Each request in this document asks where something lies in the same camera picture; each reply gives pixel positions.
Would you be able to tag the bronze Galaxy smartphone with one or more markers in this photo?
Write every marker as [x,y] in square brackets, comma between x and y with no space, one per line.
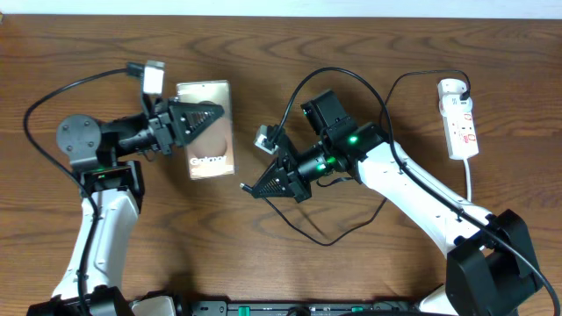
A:
[211,154]

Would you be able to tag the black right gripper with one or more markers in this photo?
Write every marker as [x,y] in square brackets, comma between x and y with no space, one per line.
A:
[292,183]

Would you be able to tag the white charger plug adapter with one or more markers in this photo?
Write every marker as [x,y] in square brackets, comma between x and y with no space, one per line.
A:
[451,86]

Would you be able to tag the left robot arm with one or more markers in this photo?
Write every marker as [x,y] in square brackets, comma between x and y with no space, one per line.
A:
[112,190]

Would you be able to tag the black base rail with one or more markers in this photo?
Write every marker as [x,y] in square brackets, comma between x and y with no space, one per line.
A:
[307,308]

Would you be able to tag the white power strip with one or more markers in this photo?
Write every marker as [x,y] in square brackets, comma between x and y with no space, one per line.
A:
[458,123]

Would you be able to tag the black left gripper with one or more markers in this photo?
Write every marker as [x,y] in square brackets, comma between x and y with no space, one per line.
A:
[165,132]

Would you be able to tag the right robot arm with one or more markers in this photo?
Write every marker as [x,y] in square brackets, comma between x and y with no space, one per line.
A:
[491,265]

